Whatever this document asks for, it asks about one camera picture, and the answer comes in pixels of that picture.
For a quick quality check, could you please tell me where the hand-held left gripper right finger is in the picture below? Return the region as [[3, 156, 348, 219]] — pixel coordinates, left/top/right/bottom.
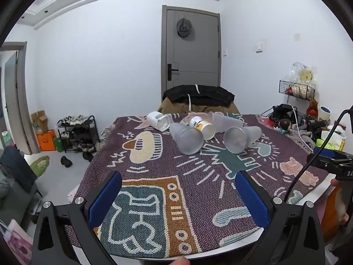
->
[[234, 170, 326, 265]]

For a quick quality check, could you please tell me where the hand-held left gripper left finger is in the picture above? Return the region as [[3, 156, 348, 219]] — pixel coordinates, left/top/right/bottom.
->
[[32, 170, 123, 265]]

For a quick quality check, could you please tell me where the large frosted plastic cup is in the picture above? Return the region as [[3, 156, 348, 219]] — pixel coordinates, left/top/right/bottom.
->
[[169, 122, 205, 155]]

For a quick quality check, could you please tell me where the yellow white paper cup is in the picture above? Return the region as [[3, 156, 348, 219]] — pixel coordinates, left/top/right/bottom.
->
[[189, 116, 216, 141]]

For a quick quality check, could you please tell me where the white lidded cup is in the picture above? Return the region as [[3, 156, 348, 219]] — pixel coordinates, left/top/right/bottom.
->
[[146, 111, 170, 132]]

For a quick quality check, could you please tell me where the person's right hand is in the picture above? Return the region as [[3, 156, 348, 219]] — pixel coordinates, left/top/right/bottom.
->
[[330, 179, 353, 228]]

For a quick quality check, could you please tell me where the grey crumpled cloth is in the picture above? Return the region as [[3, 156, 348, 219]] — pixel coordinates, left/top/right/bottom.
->
[[288, 128, 316, 150]]

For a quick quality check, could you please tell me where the brown plush toy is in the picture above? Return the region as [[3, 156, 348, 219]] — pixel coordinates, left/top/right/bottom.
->
[[307, 98, 319, 116]]

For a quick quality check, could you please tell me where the black shoe rack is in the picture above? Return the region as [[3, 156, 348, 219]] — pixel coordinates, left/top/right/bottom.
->
[[56, 115, 100, 153]]

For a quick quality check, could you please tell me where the small doll figurine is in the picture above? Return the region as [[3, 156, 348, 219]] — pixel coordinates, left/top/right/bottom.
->
[[276, 119, 291, 134]]

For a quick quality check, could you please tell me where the green slipper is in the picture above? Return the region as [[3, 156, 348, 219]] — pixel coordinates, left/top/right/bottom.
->
[[29, 155, 51, 176]]

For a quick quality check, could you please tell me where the printed woven blanket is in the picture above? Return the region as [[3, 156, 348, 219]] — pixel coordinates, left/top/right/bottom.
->
[[64, 113, 330, 259]]

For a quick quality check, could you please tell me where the orange box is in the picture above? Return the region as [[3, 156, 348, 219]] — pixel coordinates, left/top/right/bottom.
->
[[37, 130, 57, 152]]

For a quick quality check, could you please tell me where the clear plastic flower bag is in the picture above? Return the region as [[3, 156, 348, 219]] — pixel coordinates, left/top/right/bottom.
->
[[288, 61, 317, 84]]

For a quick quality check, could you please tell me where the cardboard box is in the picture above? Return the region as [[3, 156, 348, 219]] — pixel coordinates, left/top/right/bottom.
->
[[30, 110, 49, 134]]

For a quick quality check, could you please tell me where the brown chair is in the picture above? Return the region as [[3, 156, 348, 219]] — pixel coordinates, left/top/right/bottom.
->
[[157, 99, 241, 115]]

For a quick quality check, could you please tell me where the black jacket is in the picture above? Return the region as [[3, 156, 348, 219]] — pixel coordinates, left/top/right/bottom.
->
[[162, 84, 235, 107]]

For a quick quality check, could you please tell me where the grey side door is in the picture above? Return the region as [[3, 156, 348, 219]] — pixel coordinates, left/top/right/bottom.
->
[[0, 41, 40, 156]]

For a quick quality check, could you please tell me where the grey hat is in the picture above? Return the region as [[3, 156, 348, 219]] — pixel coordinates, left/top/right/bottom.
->
[[176, 17, 193, 38]]

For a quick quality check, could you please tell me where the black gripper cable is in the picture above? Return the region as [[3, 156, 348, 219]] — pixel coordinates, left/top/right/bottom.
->
[[284, 109, 353, 203]]

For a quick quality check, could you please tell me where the white cable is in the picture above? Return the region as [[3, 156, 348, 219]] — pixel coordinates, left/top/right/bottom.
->
[[285, 104, 313, 152]]

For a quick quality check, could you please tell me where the black wire wall basket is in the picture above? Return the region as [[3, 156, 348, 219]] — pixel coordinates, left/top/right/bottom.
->
[[278, 80, 316, 101]]

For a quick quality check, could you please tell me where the black door lock handle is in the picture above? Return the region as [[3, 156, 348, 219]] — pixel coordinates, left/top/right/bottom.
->
[[167, 63, 179, 81]]

